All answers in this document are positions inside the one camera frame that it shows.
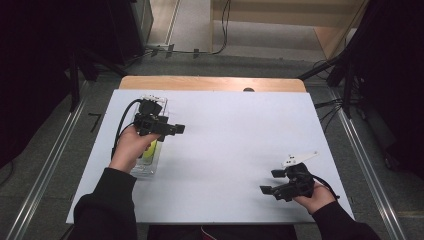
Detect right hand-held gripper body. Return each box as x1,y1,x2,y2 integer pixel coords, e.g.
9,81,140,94
272,151,320,203

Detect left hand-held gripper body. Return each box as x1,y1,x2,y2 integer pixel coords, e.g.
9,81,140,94
133,95,178,138

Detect yellow-green tennis ball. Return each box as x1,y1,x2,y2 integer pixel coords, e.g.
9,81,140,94
141,139,159,161

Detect clear plastic container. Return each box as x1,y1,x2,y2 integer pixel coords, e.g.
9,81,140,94
129,95,170,178

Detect person's right hand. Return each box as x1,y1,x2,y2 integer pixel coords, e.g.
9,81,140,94
292,182,336,215

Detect person's left hand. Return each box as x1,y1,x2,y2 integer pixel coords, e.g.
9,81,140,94
108,125,161,175

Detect black stand legs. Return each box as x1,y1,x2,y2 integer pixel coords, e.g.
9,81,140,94
67,46,128,113
297,54,356,118

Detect black cabinet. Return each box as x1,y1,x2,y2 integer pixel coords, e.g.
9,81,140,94
105,0,155,66

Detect black curtain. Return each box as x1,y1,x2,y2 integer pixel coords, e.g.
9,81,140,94
0,0,79,169
344,0,424,179

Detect light wooden shelf unit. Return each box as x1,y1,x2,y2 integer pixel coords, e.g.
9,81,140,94
209,0,369,60

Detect left hand-held gripper black cable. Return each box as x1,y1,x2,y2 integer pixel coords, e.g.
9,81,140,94
110,98,144,159

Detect hand-held gripper black cable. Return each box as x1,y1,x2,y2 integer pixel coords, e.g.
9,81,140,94
311,174,341,201
110,98,144,159

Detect right hand-held gripper black cable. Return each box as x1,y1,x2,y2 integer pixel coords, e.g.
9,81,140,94
311,174,341,201

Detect aluminium floor rail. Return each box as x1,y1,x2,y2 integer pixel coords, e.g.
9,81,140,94
5,79,89,240
329,87,407,240

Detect bundle of black floor cables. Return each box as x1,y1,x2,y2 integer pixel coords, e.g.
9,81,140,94
314,97,346,132

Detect hanging black cable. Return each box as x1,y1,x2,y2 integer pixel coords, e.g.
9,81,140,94
212,0,233,56

